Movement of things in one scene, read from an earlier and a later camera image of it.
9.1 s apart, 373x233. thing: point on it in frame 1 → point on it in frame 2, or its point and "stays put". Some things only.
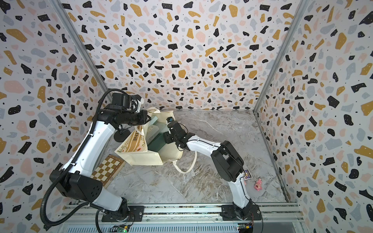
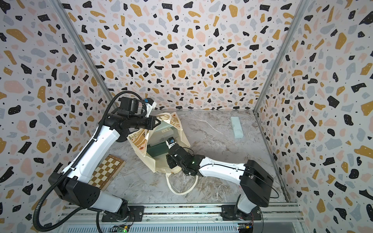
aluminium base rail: (276, 218) stays put
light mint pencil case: (156, 127) → (236, 124)
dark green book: (156, 144) → (157, 150)
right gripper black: (167, 135) → (169, 160)
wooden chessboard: (108, 170) stays put
